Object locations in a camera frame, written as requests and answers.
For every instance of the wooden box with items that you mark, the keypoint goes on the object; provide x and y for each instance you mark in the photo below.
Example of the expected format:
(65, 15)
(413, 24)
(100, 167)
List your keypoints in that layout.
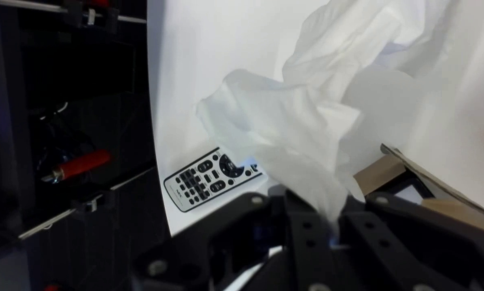
(380, 171)

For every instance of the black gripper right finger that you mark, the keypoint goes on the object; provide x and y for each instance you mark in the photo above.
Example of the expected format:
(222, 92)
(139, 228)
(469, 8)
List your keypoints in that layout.
(408, 252)

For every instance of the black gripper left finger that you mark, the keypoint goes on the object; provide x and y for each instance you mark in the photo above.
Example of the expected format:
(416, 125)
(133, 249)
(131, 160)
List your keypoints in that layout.
(306, 252)

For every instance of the grey black remote control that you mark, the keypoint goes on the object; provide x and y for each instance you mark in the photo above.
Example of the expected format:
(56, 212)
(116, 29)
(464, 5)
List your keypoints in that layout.
(202, 179)

